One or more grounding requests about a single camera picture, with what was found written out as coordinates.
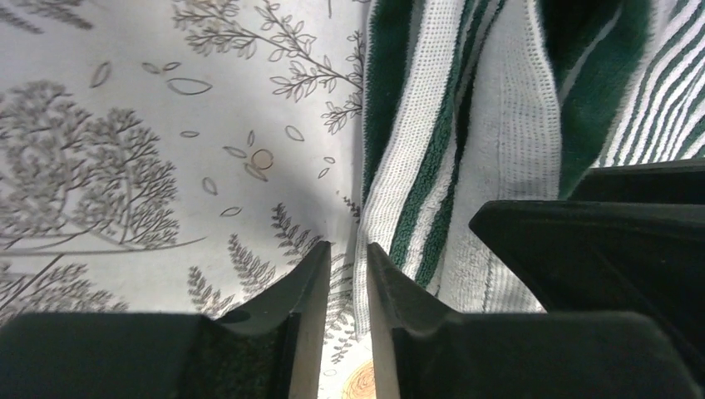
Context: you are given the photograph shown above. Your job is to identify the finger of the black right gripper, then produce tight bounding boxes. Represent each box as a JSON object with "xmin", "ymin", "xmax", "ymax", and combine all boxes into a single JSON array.
[{"xmin": 469, "ymin": 160, "xmax": 704, "ymax": 382}]

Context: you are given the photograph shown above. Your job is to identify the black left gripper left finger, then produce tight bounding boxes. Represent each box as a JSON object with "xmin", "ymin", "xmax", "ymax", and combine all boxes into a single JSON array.
[{"xmin": 1, "ymin": 242, "xmax": 331, "ymax": 398}]

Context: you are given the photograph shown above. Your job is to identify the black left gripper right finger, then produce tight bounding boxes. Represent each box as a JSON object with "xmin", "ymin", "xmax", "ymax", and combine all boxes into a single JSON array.
[{"xmin": 367, "ymin": 244, "xmax": 703, "ymax": 398}]

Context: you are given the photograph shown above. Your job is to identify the green white striped towel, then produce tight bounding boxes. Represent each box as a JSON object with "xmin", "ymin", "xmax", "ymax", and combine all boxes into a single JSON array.
[{"xmin": 352, "ymin": 1, "xmax": 704, "ymax": 337}]

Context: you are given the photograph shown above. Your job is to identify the floral patterned table mat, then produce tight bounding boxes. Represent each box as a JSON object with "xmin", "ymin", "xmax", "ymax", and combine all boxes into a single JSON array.
[{"xmin": 1, "ymin": 1, "xmax": 374, "ymax": 398}]

